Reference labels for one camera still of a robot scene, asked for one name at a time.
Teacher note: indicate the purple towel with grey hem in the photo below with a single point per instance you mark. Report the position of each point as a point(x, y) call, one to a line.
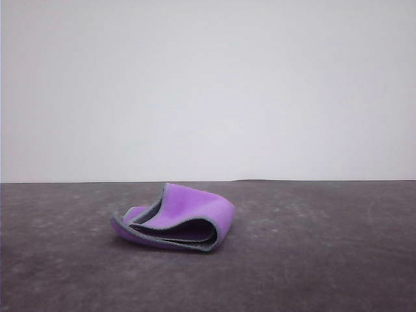
point(191, 208)

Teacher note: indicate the grey table cloth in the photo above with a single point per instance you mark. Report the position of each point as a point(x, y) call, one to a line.
point(97, 279)

